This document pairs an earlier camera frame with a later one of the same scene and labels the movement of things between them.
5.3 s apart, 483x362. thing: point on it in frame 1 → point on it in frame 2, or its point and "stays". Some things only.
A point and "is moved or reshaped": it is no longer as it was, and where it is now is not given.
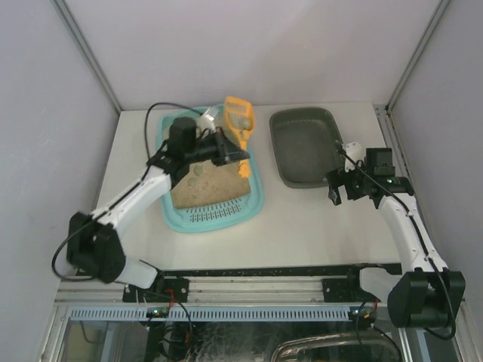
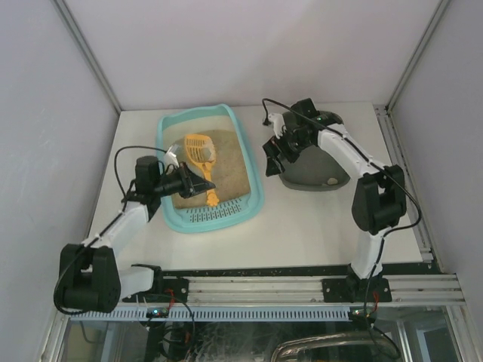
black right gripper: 336,185 → 278,147
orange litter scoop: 239,117 is moved or reshaped
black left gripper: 223,151 → 187,182
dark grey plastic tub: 308,145 stays
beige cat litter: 204,183 stays
